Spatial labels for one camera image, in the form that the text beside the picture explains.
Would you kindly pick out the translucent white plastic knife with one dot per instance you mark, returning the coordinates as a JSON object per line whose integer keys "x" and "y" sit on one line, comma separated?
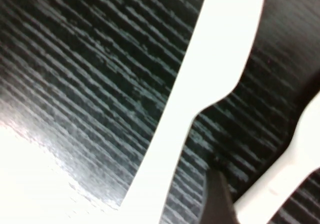
{"x": 200, "y": 59}

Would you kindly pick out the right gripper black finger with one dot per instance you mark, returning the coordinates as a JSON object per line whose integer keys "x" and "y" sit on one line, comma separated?
{"x": 217, "y": 201}

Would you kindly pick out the translucent white plastic fork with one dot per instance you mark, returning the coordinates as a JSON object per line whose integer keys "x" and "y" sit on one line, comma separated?
{"x": 287, "y": 174}

